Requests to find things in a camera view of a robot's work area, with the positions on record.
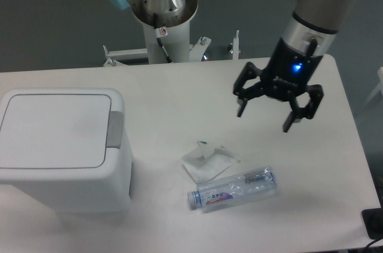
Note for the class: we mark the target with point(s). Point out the grey trash can push button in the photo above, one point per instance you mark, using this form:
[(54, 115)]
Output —
[(115, 129)]

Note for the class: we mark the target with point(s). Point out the black device at table edge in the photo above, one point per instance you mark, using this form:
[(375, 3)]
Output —
[(373, 222)]

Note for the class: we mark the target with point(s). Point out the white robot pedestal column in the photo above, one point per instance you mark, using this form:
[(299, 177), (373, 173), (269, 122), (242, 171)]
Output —
[(168, 18)]

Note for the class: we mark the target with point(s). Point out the clear plastic water bottle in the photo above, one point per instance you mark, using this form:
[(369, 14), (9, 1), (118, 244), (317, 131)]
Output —
[(233, 190)]

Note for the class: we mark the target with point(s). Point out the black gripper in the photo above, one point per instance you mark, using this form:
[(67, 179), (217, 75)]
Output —
[(290, 73)]

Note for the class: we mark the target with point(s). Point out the white metal base frame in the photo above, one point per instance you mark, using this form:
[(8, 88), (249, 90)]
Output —
[(159, 52)]

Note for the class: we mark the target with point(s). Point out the white crumpled tissue packet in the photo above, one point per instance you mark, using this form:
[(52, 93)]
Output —
[(207, 161)]

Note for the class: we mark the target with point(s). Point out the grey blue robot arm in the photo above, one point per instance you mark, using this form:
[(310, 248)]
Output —
[(310, 32)]

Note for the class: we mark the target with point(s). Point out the white plastic trash can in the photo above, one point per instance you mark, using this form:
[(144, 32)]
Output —
[(53, 148)]

